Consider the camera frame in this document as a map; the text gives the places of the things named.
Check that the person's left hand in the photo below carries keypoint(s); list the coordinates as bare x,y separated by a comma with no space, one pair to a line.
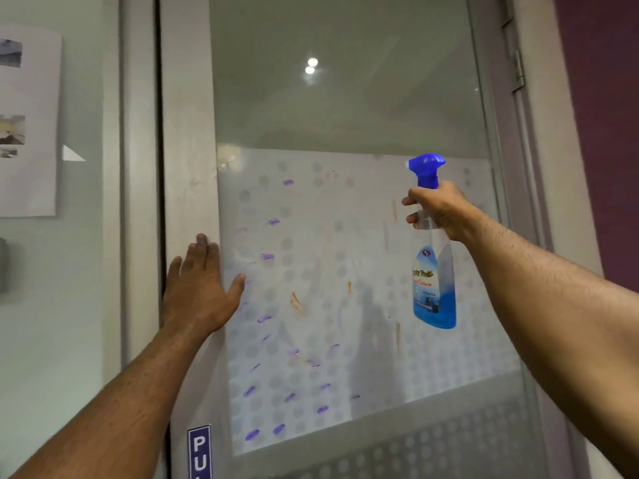
197,299

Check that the person's right hand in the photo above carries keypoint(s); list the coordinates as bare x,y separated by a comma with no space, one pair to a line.
447,209

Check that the person's left little finger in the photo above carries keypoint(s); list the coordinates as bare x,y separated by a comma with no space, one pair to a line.
173,271

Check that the person's left middle finger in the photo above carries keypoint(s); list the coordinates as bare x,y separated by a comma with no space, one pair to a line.
200,254

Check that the person's left thumb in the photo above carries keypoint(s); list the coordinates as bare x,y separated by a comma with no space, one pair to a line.
235,291

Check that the person's right thumb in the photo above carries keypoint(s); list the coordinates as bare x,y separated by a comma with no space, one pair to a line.
419,196

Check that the blue spray cleaner bottle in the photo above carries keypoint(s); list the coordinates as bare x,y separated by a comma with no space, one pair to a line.
434,289

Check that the person's left forearm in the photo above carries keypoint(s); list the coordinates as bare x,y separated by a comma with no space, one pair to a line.
120,409

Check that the person's right forearm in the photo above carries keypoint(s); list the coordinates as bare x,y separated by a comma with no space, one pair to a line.
559,314

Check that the frosted glass door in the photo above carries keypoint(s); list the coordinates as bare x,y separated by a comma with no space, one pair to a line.
349,144

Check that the small white paper scrap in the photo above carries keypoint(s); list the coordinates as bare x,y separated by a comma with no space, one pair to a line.
71,154

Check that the metal door hinge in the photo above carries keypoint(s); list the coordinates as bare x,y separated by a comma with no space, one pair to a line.
519,70

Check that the blue door sign sticker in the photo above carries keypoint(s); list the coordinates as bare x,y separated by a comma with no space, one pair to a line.
200,452

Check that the white paper notice with photos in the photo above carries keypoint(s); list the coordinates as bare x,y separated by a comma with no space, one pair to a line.
27,124

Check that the grey door frame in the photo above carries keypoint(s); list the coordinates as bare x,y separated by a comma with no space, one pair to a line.
142,169

